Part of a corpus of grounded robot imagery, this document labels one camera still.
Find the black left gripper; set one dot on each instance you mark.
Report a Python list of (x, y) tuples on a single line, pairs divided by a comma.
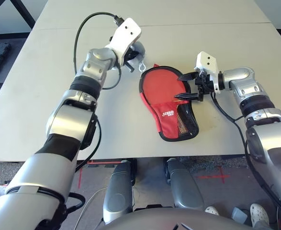
[(129, 55)]

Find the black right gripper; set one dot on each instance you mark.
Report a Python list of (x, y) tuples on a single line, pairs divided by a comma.
[(203, 86)]

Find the black red paddle case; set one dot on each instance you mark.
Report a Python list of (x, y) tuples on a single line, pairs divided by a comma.
[(169, 115)]

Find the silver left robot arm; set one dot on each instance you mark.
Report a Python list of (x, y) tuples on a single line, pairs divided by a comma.
[(68, 119)]

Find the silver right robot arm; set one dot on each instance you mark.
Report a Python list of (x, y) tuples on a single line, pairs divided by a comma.
[(269, 139)]

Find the grey robot right leg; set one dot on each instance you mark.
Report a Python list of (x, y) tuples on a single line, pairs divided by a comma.
[(184, 187)]

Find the grey robot leg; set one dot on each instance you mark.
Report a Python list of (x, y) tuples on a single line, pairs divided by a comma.
[(118, 191), (184, 187)]

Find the grey robot left leg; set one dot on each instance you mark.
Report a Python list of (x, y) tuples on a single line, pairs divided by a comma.
[(118, 191)]

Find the white clog shoe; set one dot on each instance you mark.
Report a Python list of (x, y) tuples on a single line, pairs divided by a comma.
[(212, 210), (260, 214)]

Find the grey robot torso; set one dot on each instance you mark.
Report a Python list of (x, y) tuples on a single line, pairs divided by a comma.
[(178, 220)]

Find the small grey box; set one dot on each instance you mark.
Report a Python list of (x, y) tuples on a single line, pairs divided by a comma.
[(239, 215)]

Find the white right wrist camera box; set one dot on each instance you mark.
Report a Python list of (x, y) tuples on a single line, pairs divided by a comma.
[(206, 62)]

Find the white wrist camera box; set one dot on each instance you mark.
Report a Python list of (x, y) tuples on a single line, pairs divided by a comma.
[(126, 36), (206, 62)]

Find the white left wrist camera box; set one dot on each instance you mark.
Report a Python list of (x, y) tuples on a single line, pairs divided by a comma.
[(126, 36)]

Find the black frame side table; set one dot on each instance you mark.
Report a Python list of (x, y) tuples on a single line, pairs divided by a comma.
[(25, 14)]

